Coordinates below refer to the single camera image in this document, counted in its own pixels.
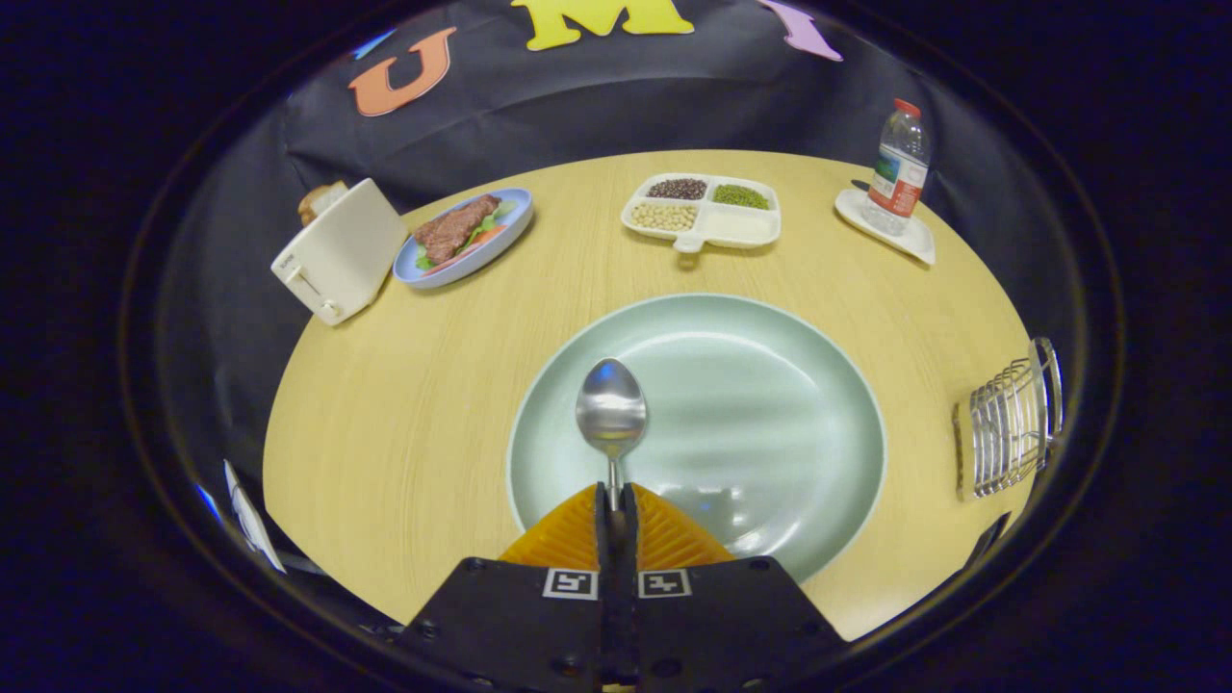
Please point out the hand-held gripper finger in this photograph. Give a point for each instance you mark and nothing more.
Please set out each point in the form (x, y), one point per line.
(604, 597)
(628, 597)

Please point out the light green plate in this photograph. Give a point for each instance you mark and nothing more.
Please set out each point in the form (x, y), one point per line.
(770, 423)

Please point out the white divided dish with beans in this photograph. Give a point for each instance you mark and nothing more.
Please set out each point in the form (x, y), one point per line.
(741, 228)

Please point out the blue plate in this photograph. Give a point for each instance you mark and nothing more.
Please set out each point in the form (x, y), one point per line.
(517, 217)

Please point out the brown steak with vegetables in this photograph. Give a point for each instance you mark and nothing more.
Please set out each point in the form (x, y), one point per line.
(452, 229)

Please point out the white toaster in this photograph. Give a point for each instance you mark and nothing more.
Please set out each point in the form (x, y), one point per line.
(346, 250)

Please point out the white square coaster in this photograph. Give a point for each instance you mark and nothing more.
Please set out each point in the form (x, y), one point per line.
(912, 243)

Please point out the toasted bread slice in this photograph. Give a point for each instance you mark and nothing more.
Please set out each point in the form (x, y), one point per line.
(318, 200)

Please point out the black backdrop cloth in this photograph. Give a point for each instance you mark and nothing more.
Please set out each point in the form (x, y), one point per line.
(539, 106)

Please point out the clear water bottle red cap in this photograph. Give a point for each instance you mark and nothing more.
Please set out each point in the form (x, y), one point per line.
(900, 173)

